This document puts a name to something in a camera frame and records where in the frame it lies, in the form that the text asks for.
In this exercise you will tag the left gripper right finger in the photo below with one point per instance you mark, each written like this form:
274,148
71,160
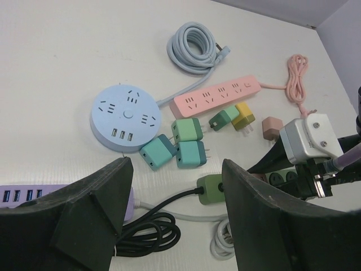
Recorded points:
273,230

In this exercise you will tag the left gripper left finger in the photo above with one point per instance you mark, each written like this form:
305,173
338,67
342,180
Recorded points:
73,228

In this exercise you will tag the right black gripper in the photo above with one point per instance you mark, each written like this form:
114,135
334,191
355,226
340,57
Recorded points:
312,180

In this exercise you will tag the yellow charger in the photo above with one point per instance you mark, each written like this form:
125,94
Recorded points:
245,118

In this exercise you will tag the small green charger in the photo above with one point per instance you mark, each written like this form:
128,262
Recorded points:
223,117

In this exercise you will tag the green power strip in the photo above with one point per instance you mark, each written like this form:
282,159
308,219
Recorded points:
213,186

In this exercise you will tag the purple power strip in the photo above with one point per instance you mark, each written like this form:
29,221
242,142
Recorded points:
13,196

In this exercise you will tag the teal charger lower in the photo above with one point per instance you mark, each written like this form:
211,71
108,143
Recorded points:
191,154

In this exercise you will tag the teal charger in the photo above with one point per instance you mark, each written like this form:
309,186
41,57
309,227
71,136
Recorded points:
158,152
191,154

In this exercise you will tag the green charger upper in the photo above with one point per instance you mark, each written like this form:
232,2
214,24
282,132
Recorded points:
185,130

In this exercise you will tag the pink power strip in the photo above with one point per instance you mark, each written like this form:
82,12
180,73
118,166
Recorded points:
202,100

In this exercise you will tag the teal charger left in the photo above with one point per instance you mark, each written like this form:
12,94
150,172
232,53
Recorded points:
158,152

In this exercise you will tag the blue round power strip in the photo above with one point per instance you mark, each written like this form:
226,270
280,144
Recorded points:
124,118

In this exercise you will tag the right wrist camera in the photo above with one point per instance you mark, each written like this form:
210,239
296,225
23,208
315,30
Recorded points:
310,138

